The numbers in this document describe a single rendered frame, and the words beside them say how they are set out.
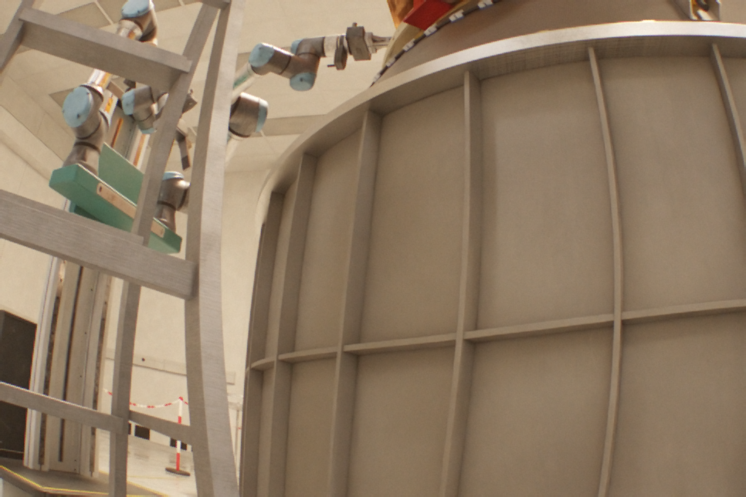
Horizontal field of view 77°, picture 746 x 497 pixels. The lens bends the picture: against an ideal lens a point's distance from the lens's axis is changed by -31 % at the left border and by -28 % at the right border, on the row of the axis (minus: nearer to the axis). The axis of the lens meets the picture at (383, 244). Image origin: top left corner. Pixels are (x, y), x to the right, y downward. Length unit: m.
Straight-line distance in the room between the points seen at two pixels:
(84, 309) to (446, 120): 1.59
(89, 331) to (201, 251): 1.66
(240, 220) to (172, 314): 2.11
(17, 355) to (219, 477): 1.68
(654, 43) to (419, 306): 0.48
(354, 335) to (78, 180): 1.20
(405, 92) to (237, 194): 10.09
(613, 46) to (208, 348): 0.61
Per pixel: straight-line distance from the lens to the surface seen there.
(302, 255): 1.05
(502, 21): 1.07
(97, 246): 0.51
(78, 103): 1.84
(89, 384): 2.13
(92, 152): 1.92
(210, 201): 0.57
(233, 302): 10.27
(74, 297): 2.12
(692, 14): 0.94
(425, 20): 1.54
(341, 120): 1.00
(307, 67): 1.78
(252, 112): 2.08
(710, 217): 0.70
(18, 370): 2.09
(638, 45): 0.80
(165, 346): 10.73
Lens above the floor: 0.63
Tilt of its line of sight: 20 degrees up
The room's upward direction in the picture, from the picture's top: 5 degrees clockwise
